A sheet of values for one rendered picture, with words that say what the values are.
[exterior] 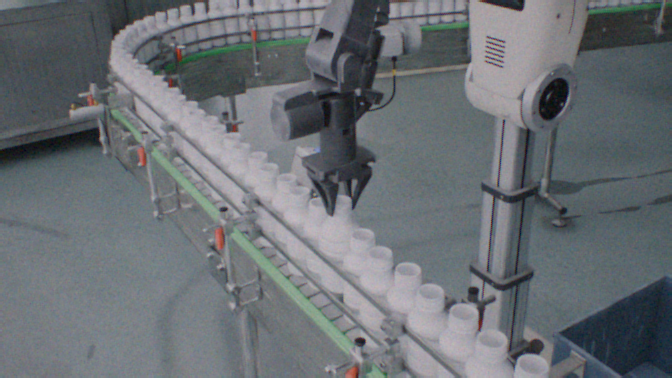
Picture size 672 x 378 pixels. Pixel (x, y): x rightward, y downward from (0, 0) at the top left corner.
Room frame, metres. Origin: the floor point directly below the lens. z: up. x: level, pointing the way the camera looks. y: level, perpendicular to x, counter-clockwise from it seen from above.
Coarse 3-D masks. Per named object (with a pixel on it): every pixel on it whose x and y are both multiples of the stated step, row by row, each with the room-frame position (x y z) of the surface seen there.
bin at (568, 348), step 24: (648, 288) 1.05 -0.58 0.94; (600, 312) 0.98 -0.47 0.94; (624, 312) 1.02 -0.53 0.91; (648, 312) 1.06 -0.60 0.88; (552, 336) 0.93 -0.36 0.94; (576, 336) 0.95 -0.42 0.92; (600, 336) 0.99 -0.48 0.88; (624, 336) 1.03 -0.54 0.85; (648, 336) 1.07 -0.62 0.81; (552, 360) 0.92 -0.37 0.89; (576, 360) 0.88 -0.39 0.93; (600, 360) 1.00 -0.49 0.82; (624, 360) 1.04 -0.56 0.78; (648, 360) 1.08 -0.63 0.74
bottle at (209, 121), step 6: (204, 120) 1.43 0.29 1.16; (210, 120) 1.44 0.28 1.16; (216, 120) 1.42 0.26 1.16; (204, 126) 1.41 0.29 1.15; (210, 126) 1.41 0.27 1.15; (204, 132) 1.41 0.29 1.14; (204, 138) 1.41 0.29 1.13; (204, 144) 1.40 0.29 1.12; (204, 150) 1.40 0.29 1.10; (204, 162) 1.40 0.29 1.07; (204, 168) 1.40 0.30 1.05; (204, 174) 1.41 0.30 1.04
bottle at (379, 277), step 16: (368, 256) 0.86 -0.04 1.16; (384, 256) 0.87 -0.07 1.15; (368, 272) 0.85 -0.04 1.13; (384, 272) 0.84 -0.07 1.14; (368, 288) 0.84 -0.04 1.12; (384, 288) 0.83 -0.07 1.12; (368, 304) 0.84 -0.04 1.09; (384, 304) 0.83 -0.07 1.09; (368, 320) 0.84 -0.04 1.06; (384, 336) 0.83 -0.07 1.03
